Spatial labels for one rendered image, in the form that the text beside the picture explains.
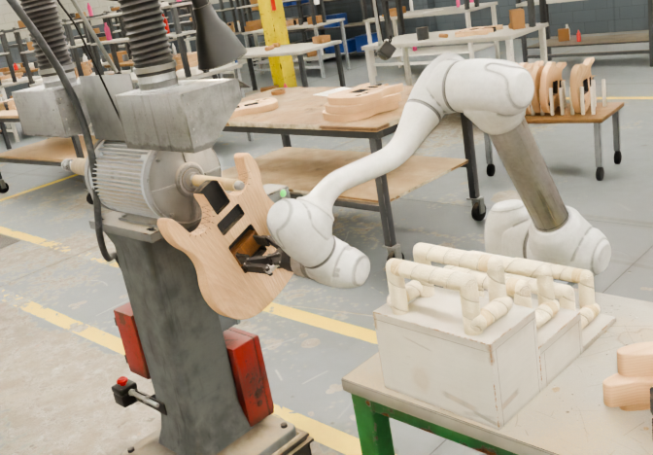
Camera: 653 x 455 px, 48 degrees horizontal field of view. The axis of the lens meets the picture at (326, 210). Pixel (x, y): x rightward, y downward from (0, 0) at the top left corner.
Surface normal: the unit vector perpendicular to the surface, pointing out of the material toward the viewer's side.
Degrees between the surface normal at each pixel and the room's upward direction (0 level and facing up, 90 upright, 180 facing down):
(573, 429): 0
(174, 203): 95
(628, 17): 90
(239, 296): 88
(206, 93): 90
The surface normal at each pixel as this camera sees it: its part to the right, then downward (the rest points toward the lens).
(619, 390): -0.02, 0.31
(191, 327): 0.72, 0.10
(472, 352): -0.70, 0.33
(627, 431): -0.16, -0.94
